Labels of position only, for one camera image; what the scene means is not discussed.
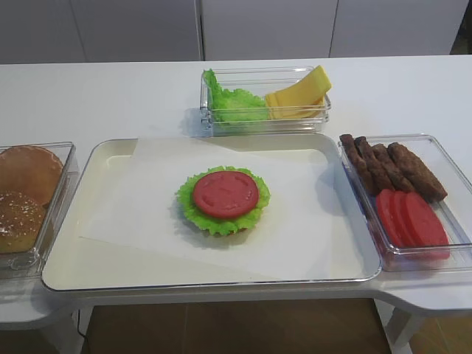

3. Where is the green lettuce leaf on tray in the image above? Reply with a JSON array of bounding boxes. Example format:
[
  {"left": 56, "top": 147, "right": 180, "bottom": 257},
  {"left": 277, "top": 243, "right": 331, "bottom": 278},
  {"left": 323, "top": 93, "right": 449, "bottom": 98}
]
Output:
[{"left": 176, "top": 166, "right": 271, "bottom": 237}]

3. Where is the yellow cheese slice stack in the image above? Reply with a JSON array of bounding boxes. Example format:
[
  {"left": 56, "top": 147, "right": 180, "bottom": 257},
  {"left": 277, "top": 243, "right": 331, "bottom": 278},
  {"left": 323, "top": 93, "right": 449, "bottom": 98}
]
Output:
[{"left": 265, "top": 94, "right": 325, "bottom": 120}]

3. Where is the black cable under table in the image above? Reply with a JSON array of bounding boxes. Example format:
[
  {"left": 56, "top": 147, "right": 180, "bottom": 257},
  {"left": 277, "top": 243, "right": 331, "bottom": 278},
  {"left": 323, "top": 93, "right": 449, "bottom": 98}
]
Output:
[{"left": 75, "top": 308, "right": 86, "bottom": 346}]

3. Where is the red tomato slice right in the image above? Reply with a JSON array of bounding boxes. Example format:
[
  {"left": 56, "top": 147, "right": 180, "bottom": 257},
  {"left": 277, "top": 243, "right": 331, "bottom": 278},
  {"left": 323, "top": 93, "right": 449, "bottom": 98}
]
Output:
[{"left": 405, "top": 192, "right": 449, "bottom": 248}]

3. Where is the flat bun bottom half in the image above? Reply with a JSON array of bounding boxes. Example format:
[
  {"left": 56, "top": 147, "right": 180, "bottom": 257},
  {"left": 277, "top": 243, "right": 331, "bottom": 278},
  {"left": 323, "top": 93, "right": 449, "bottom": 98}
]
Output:
[{"left": 1, "top": 145, "right": 63, "bottom": 206}]

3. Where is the clear patty and tomato container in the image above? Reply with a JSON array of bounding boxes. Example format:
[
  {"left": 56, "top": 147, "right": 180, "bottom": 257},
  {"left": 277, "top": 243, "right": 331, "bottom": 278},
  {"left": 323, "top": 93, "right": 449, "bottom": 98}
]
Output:
[{"left": 339, "top": 133, "right": 471, "bottom": 271}]

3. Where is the white paper sheet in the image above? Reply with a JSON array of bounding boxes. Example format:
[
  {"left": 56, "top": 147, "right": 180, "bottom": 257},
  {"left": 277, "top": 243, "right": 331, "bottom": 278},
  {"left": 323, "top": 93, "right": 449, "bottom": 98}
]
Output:
[{"left": 83, "top": 135, "right": 335, "bottom": 280}]

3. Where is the red tomato slice left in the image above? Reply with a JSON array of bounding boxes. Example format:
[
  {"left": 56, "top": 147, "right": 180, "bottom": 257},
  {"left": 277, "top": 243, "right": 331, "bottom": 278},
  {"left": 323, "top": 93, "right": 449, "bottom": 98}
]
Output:
[{"left": 375, "top": 189, "right": 404, "bottom": 248}]

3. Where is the clear lettuce and cheese container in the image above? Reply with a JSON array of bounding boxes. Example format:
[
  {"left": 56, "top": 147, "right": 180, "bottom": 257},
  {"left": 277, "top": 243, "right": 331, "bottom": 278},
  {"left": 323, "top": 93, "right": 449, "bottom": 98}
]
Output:
[{"left": 200, "top": 66, "right": 331, "bottom": 136}]

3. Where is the brown meat patty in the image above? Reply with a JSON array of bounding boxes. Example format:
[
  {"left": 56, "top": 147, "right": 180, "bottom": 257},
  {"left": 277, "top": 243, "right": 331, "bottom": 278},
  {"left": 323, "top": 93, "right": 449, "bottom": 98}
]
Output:
[
  {"left": 355, "top": 136, "right": 395, "bottom": 193},
  {"left": 387, "top": 142, "right": 448, "bottom": 202},
  {"left": 372, "top": 144, "right": 415, "bottom": 192},
  {"left": 339, "top": 134, "right": 378, "bottom": 196}
]

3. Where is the green lettuce pile in container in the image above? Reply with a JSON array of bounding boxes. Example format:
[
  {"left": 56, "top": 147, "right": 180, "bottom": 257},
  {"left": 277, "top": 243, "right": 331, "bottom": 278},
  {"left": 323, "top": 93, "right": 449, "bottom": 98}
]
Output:
[{"left": 203, "top": 69, "right": 268, "bottom": 122}]

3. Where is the clear bun container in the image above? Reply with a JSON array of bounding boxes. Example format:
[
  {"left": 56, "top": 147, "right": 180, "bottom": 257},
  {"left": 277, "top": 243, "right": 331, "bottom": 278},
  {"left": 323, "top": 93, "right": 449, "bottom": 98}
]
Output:
[{"left": 1, "top": 142, "right": 80, "bottom": 279}]

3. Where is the red tomato slice middle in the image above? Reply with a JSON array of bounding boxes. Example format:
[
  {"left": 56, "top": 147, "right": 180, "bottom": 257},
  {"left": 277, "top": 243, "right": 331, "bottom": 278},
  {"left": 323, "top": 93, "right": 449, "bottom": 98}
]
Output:
[{"left": 390, "top": 191, "right": 420, "bottom": 247}]

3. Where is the sesame bun top right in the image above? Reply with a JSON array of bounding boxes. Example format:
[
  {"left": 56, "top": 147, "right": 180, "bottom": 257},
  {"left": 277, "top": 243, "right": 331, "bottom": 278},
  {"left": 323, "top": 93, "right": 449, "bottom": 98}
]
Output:
[{"left": 1, "top": 191, "right": 46, "bottom": 254}]

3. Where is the yellow cheese slice leaning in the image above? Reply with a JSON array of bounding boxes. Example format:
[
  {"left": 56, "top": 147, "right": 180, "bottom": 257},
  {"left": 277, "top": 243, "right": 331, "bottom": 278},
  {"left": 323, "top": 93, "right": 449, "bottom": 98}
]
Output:
[{"left": 274, "top": 66, "right": 332, "bottom": 106}]

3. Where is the red tomato slice on burger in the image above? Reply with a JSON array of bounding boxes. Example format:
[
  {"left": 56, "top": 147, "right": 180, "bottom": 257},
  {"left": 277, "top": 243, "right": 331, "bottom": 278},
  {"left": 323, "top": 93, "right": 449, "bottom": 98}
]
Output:
[{"left": 192, "top": 170, "right": 260, "bottom": 220}]

